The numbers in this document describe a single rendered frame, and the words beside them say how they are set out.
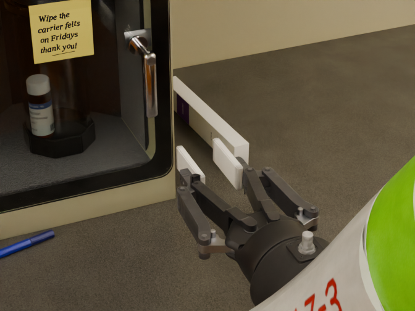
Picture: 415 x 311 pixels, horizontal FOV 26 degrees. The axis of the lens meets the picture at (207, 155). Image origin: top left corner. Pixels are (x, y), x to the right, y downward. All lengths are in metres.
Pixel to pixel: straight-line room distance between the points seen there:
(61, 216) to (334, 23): 0.81
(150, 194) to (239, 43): 0.55
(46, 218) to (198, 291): 0.25
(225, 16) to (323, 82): 0.23
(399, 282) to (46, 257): 0.87
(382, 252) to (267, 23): 1.39
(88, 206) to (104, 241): 0.06
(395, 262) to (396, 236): 0.01
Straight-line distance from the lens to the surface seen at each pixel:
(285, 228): 0.85
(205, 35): 1.72
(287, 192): 0.95
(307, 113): 1.54
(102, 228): 1.26
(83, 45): 1.14
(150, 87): 1.13
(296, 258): 0.80
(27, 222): 1.26
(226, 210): 0.91
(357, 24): 1.88
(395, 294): 0.40
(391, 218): 0.40
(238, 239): 0.88
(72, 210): 1.27
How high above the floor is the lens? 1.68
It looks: 32 degrees down
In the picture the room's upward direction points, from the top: straight up
